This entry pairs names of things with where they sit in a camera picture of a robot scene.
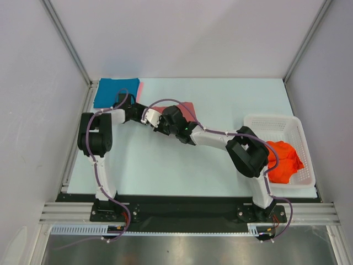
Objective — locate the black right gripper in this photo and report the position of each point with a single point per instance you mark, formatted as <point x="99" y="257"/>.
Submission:
<point x="160" y="126"/>

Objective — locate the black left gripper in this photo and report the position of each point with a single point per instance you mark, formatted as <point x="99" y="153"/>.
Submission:
<point x="140" y="107"/>

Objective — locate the salmon pink t shirt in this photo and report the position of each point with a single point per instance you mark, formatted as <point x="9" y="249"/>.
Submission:
<point x="187" y="109"/>

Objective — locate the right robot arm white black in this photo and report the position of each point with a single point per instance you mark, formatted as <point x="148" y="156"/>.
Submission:
<point x="248" y="153"/>

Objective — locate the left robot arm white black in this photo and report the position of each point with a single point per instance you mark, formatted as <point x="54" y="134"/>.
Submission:
<point x="95" y="139"/>

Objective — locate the folded light pink t shirt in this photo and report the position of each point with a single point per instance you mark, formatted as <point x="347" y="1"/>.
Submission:
<point x="139" y="91"/>

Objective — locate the folded blue t shirt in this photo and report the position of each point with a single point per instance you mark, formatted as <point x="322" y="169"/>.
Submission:
<point x="108" y="89"/>

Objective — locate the white plastic basket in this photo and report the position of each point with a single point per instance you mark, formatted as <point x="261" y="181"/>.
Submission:
<point x="289" y="130"/>

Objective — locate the orange t shirt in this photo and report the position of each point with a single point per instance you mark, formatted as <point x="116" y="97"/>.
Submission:
<point x="289" y="163"/>

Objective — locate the white round object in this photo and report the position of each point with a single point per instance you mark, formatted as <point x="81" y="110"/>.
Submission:
<point x="15" y="248"/>

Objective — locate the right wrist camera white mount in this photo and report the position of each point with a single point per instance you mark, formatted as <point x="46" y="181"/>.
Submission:
<point x="151" y="117"/>

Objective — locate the left aluminium frame post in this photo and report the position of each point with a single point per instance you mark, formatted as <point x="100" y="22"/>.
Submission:
<point x="65" y="38"/>

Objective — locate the aluminium frame post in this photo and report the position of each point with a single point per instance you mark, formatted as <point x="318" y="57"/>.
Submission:
<point x="65" y="38"/>
<point x="318" y="19"/>

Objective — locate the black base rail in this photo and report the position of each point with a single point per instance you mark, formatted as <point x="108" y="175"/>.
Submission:
<point x="184" y="214"/>

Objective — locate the white cable duct strip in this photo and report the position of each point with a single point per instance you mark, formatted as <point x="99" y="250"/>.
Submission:
<point x="113" y="231"/>

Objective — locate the front aluminium frame rail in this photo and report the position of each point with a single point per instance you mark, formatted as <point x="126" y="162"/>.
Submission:
<point x="79" y="213"/>

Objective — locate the right aluminium frame post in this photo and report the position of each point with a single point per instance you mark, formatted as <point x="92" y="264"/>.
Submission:
<point x="318" y="19"/>

